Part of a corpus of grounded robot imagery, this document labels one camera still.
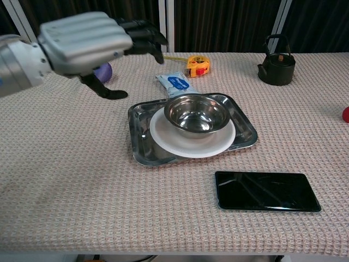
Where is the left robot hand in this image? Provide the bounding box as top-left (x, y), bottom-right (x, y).
top-left (37, 11), bottom-right (169, 100)

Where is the metal bowl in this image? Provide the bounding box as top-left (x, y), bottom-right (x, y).
top-left (163, 93), bottom-right (231, 139)

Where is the white round plate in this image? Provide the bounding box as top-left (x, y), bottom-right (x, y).
top-left (149, 108), bottom-right (237, 159)

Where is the rectangular metal tray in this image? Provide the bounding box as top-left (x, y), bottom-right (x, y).
top-left (127, 92), bottom-right (258, 167)

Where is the purple ball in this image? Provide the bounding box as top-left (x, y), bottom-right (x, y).
top-left (92, 62), bottom-right (113, 84)

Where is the wet wipes packet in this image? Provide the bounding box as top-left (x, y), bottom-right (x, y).
top-left (155, 71), bottom-right (201, 98)

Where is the yellow tape measure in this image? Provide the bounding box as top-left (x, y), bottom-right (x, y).
top-left (163, 54), bottom-right (212, 79)

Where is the pink waffle tablecloth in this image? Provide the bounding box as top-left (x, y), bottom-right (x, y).
top-left (0, 51), bottom-right (349, 257)

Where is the black cast iron kettle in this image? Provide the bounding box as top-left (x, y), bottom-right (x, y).
top-left (257, 34), bottom-right (297, 86)

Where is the black smartphone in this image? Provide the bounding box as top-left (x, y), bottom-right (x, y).
top-left (214, 171), bottom-right (322, 213)

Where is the white metal frame post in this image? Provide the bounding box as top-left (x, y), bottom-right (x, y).
top-left (158, 0), bottom-right (175, 53)
top-left (270, 0), bottom-right (293, 54)
top-left (8, 0), bottom-right (40, 43)

